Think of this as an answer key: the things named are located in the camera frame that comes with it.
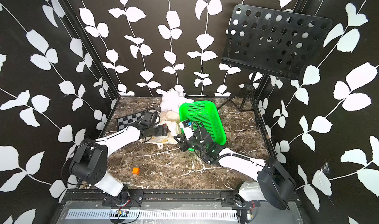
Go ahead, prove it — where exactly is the yellow banana print plastic bag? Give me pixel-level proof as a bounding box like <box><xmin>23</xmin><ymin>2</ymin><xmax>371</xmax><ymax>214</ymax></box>
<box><xmin>146</xmin><ymin>111</ymin><xmax>182</xmax><ymax>149</ymax></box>

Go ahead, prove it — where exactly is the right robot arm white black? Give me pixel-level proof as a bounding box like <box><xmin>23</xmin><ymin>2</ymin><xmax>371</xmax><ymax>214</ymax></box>
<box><xmin>174</xmin><ymin>120</ymin><xmax>296</xmax><ymax>210</ymax></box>

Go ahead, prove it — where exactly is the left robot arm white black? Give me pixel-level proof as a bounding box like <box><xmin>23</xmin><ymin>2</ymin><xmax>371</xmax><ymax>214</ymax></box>
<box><xmin>69</xmin><ymin>110</ymin><xmax>168</xmax><ymax>208</ymax></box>

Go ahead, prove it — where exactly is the white knotted plastic bag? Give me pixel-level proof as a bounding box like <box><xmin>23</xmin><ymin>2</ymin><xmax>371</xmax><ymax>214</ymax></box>
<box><xmin>156</xmin><ymin>88</ymin><xmax>194</xmax><ymax>113</ymax></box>

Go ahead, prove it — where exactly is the green perforated plastic basket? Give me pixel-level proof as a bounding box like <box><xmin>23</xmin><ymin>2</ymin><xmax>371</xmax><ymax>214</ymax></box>
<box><xmin>179</xmin><ymin>101</ymin><xmax>227</xmax><ymax>146</ymax></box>

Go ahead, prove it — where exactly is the black white checkerboard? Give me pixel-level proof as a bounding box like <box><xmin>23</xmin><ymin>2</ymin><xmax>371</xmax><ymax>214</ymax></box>
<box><xmin>116</xmin><ymin>112</ymin><xmax>145</xmax><ymax>131</ymax></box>

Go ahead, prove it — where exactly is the small orange cube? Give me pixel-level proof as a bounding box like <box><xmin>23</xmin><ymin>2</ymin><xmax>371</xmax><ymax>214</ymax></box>
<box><xmin>132</xmin><ymin>167</ymin><xmax>140</xmax><ymax>175</ymax></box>

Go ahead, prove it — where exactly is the black perforated music stand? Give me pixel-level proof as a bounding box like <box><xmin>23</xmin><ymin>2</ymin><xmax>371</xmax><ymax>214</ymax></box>
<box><xmin>216</xmin><ymin>4</ymin><xmax>333</xmax><ymax>127</ymax></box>

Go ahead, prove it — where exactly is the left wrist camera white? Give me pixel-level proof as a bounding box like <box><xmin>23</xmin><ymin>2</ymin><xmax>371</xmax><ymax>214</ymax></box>
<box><xmin>141</xmin><ymin>111</ymin><xmax>159</xmax><ymax>127</ymax></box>

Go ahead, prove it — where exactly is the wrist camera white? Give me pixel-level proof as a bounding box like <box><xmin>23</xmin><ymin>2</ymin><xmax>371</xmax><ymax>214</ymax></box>
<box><xmin>141</xmin><ymin>111</ymin><xmax>159</xmax><ymax>127</ymax></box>
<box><xmin>179</xmin><ymin>119</ymin><xmax>193</xmax><ymax>140</ymax></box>

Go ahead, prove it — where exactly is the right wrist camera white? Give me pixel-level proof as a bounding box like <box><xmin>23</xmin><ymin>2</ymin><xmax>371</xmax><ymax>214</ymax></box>
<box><xmin>179</xmin><ymin>119</ymin><xmax>193</xmax><ymax>140</ymax></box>

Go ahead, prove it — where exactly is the white slotted cable duct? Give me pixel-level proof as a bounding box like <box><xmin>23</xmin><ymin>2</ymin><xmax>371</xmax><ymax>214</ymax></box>
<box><xmin>64</xmin><ymin>209</ymin><xmax>238</xmax><ymax>222</ymax></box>

